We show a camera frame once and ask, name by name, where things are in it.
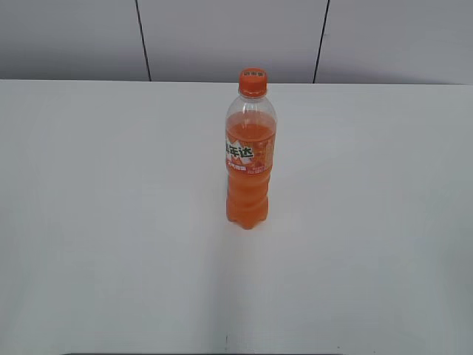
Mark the orange soda plastic bottle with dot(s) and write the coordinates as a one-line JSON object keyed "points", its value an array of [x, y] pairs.
{"points": [[250, 137]]}

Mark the orange bottle cap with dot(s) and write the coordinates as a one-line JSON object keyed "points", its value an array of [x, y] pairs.
{"points": [[253, 82]]}

